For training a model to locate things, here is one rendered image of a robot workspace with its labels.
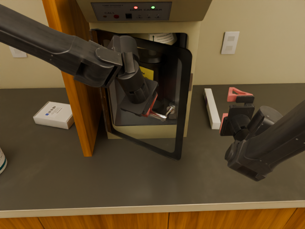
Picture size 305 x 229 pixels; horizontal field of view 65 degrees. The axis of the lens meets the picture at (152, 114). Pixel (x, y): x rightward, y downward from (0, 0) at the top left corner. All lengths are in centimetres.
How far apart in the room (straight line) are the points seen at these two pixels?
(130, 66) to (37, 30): 19
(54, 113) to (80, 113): 33
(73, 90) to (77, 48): 28
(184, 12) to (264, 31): 72
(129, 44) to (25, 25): 21
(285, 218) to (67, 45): 94
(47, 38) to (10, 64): 94
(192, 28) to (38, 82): 94
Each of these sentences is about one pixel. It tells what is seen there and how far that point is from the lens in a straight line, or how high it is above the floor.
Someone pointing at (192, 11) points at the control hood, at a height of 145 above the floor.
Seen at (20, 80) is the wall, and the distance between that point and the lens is 146.
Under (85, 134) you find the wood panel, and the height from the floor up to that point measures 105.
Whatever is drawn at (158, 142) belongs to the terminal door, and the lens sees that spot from 81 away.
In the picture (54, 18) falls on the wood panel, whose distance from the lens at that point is 67.
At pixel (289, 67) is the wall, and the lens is 150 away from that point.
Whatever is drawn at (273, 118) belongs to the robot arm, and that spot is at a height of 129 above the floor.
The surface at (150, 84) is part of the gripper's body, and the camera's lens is 62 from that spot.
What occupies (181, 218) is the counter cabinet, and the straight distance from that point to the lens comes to 93.
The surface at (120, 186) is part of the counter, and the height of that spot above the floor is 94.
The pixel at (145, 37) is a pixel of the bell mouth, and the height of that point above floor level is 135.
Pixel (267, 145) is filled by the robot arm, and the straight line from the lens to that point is 45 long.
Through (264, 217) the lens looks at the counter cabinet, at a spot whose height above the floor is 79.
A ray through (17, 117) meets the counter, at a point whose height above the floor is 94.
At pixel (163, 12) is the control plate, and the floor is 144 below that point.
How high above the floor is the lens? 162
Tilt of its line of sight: 39 degrees down
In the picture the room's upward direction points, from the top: straight up
